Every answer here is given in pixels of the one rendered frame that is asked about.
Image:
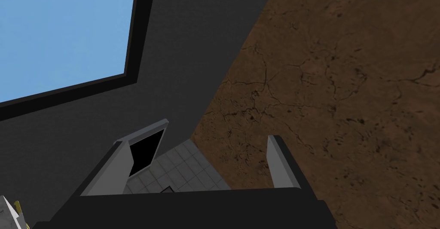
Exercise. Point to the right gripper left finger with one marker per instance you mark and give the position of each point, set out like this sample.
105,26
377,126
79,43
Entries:
110,174

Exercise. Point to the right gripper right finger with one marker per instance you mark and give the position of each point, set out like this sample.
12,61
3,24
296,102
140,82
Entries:
283,169

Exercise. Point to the grey framed dark doorway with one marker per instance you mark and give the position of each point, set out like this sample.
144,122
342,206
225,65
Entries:
146,150

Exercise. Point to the white and yellow object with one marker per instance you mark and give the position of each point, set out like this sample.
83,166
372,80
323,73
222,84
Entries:
12,215

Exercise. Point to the black framed window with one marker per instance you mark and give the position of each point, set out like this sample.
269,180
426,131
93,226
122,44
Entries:
65,33

